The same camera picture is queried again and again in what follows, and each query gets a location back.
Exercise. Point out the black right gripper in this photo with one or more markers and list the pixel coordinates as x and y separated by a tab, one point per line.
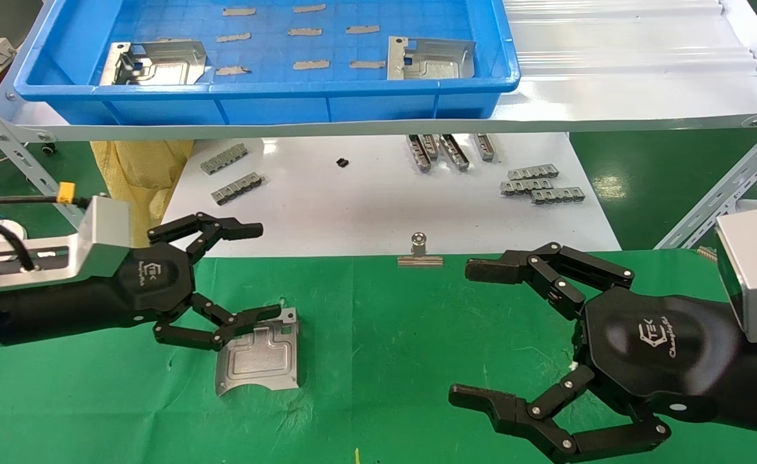
656	351

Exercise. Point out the curved-edge sheet metal part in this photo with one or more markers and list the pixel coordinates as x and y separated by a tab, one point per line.
262	367

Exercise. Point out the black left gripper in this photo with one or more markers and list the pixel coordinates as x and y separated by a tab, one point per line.
156	290

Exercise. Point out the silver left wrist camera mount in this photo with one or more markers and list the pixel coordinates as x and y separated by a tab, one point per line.
104	235

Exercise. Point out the grey metal link bar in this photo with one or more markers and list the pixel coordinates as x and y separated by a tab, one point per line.
224	158
521	187
419	154
558	195
533	172
485	147
431	145
454	152
238	188

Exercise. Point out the grey tape strip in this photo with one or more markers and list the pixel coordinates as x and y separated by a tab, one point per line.
239	11
309	8

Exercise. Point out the silver binder clip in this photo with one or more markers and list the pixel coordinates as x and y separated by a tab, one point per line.
420	259
707	253

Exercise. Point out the green table cloth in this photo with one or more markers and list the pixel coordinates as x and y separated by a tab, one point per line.
385	322

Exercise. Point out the blue plastic bin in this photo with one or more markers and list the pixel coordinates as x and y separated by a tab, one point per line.
275	106

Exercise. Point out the white metal shelf rack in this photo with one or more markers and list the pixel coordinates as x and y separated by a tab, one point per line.
610	106

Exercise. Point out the yellow mesh bag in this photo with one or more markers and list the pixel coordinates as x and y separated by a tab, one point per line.
140	174

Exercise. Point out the white flat board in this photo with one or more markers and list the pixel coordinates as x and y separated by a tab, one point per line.
365	206

